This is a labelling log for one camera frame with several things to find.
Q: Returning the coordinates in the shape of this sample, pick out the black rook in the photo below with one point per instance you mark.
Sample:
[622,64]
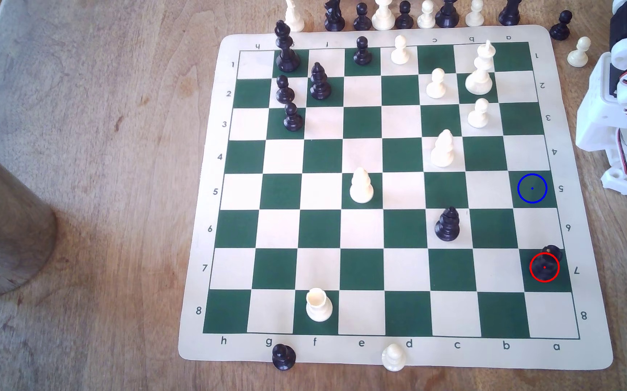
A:
[545,265]

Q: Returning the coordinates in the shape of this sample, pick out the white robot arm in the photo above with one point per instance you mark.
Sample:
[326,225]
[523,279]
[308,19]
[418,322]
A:
[595,119]

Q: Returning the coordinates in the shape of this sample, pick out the green white chess mat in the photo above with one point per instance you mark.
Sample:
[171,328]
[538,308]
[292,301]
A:
[400,228]

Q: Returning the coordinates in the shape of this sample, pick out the white chess piece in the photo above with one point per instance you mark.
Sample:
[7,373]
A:
[383,17]
[294,19]

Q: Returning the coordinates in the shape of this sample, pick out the black chess piece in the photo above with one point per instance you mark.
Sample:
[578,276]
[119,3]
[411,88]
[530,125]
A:
[509,15]
[447,15]

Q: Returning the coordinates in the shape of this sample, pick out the white bishop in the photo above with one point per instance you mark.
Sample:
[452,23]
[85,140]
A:
[361,189]
[443,152]

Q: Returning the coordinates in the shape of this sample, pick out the black pawn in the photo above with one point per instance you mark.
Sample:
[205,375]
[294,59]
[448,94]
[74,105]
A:
[561,28]
[362,53]
[292,119]
[362,19]
[285,92]
[283,357]
[404,18]

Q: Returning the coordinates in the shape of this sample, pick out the black bishop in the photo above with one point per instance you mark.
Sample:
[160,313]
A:
[448,227]
[320,84]

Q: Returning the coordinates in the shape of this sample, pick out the white rook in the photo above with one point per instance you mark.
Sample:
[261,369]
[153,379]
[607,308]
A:
[318,307]

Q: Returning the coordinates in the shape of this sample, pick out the black king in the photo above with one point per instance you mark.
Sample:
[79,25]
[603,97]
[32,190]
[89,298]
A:
[287,51]

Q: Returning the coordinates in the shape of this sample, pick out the white pawn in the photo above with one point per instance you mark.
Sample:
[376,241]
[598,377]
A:
[478,116]
[399,52]
[436,86]
[393,358]
[474,16]
[578,54]
[427,17]

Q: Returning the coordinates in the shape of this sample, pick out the black knight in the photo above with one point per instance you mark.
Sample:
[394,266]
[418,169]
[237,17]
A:
[334,17]

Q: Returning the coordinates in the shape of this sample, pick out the white king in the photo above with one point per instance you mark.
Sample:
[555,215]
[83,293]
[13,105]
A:
[479,79]

